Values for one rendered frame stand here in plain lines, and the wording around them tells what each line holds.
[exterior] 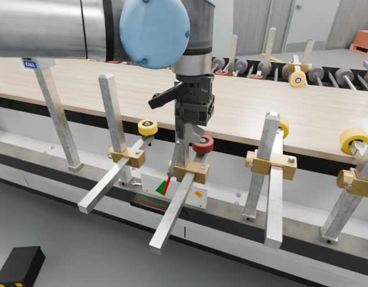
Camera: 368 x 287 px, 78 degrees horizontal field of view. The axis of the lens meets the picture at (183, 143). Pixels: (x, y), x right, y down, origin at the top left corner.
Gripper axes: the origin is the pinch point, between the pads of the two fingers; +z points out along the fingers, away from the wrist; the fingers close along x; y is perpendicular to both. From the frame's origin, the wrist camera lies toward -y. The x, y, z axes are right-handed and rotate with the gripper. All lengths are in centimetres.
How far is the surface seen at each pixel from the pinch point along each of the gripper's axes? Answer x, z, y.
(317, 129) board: 43, 12, 41
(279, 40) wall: 600, 71, 29
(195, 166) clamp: 7.9, 14.2, 1.1
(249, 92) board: 74, 11, 11
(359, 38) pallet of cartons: 697, 74, 221
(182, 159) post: 6.2, 11.0, -2.7
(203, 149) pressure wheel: 15.3, 11.9, 1.9
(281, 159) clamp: 7.8, 4.6, 26.6
